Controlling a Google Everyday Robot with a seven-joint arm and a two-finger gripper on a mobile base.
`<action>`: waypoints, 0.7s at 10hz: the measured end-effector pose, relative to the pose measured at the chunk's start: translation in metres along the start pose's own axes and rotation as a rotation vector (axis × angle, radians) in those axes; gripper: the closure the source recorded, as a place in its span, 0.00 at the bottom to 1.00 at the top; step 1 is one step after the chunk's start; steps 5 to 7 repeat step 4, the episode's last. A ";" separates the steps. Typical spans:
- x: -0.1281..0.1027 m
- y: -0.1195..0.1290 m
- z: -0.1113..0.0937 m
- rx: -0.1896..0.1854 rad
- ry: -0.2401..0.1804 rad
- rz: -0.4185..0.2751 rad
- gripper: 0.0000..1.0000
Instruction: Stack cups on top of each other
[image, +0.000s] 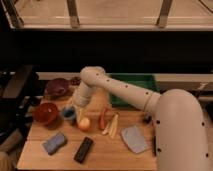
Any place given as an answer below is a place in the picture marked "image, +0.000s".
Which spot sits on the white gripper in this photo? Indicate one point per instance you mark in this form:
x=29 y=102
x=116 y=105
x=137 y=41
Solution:
x=82 y=97

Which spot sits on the small blue cup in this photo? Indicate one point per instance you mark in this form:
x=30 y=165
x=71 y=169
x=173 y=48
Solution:
x=69 y=113

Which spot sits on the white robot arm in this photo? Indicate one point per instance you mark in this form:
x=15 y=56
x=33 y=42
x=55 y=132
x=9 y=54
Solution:
x=181 y=138

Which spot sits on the dark metallic cup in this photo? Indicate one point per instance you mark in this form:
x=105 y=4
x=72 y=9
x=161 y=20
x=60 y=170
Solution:
x=71 y=122

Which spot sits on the yellow orange ball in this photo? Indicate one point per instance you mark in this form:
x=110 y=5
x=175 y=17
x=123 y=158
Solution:
x=84 y=124

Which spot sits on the red chili pepper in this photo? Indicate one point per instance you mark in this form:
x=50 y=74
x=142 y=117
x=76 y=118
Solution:
x=102 y=118

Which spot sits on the white bowl of dark fruit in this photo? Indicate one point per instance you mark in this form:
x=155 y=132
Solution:
x=75 y=81

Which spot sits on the purple bowl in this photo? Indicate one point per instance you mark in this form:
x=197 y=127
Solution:
x=57 y=87

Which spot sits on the red bowl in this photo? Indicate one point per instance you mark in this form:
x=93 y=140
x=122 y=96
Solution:
x=45 y=113

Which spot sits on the black remote control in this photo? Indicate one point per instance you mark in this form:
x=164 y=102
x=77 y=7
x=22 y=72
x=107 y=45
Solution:
x=83 y=150

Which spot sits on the blue sponge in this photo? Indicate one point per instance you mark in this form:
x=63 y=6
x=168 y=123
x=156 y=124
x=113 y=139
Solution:
x=55 y=142

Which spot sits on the wooden cutting board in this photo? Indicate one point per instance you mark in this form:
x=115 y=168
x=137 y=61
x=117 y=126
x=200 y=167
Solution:
x=105 y=154

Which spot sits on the black equipment at left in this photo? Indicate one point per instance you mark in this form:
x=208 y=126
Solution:
x=16 y=98

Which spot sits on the blue folded cloth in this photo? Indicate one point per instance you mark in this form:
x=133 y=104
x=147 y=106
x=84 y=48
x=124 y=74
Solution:
x=134 y=139

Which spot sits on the small dark round object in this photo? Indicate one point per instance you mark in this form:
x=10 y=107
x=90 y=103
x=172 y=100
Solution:
x=147 y=119

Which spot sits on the green plastic tray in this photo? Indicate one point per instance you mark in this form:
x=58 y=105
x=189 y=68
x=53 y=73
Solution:
x=147 y=81

